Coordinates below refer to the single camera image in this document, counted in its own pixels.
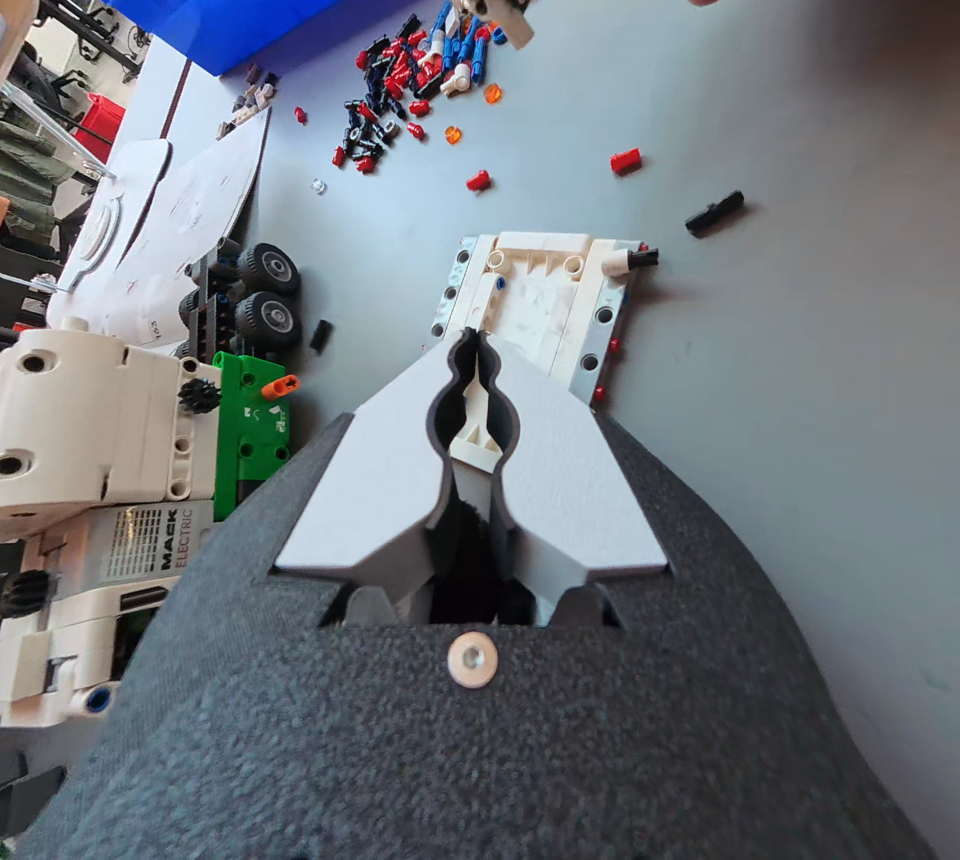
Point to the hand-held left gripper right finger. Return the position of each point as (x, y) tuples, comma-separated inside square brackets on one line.
[(577, 485)]

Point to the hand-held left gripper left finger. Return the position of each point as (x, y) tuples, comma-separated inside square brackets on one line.
[(367, 493)]

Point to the white grey lego panel assembly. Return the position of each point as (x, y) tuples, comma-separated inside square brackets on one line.
[(540, 305)]

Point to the black lego pin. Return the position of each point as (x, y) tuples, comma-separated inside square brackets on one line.
[(714, 213), (321, 335)]

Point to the pile of small lego pins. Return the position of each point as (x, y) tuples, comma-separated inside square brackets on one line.
[(409, 62)]

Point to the white green lego truck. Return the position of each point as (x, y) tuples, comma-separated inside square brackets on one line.
[(90, 418)]

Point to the cluster of small grey lego pieces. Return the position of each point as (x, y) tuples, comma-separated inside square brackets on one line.
[(255, 94)]

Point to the white instruction booklet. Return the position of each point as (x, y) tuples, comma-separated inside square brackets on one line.
[(199, 200)]

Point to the white paper sheet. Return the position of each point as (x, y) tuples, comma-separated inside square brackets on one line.
[(97, 230)]

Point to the olive green cloth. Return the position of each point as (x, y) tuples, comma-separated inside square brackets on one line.
[(26, 185)]

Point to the red storage box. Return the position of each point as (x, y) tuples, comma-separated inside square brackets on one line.
[(101, 118)]

